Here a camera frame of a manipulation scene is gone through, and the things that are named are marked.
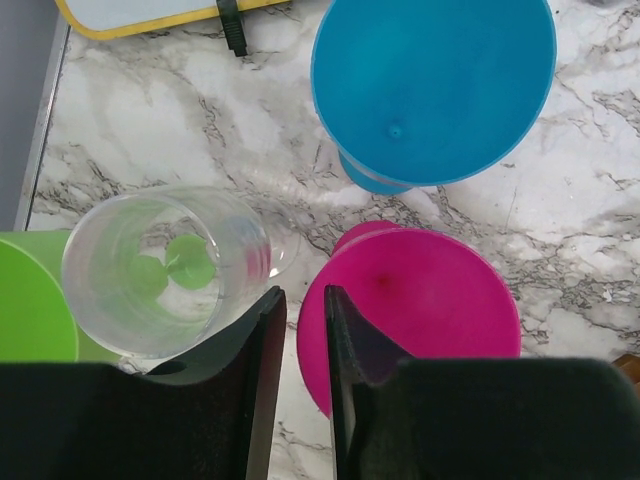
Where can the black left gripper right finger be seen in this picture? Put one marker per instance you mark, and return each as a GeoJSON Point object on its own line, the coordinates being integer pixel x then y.
{"type": "Point", "coordinates": [395, 416]}

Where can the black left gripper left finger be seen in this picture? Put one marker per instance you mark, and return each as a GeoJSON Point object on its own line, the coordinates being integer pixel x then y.
{"type": "Point", "coordinates": [209, 413]}

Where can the pink wine glass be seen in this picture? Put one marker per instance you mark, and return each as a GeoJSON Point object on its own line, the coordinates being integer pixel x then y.
{"type": "Point", "coordinates": [429, 293]}

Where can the clear wine glass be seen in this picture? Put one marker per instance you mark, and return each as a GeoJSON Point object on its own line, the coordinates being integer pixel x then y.
{"type": "Point", "coordinates": [149, 275]}

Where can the green wine glass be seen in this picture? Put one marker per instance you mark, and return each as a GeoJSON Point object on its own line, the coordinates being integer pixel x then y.
{"type": "Point", "coordinates": [36, 323]}

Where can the blue wine glass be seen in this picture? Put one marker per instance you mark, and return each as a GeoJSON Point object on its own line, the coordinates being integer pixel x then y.
{"type": "Point", "coordinates": [427, 93]}

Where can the wooden rack base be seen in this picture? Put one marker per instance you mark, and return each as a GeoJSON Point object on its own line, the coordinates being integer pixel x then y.
{"type": "Point", "coordinates": [629, 364]}

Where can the small whiteboard gold frame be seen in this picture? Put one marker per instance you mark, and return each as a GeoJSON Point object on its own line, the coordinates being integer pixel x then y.
{"type": "Point", "coordinates": [111, 19]}

